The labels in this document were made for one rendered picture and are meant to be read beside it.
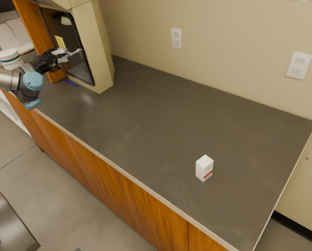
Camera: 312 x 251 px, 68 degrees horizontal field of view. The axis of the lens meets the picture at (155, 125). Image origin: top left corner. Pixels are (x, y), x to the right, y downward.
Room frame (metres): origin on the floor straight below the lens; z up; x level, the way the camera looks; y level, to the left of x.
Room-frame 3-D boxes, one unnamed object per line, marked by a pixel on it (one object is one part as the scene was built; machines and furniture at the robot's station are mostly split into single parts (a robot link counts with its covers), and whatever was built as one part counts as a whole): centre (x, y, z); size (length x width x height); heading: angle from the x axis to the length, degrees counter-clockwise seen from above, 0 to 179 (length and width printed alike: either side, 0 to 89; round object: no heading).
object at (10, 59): (1.61, 0.95, 1.02); 0.13 x 0.13 x 0.15
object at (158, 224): (1.19, 0.25, 0.45); 2.05 x 0.67 x 0.90; 45
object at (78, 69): (1.27, 0.42, 1.19); 0.30 x 0.01 x 0.40; 44
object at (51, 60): (1.08, 0.50, 1.20); 0.12 x 0.09 x 0.08; 134
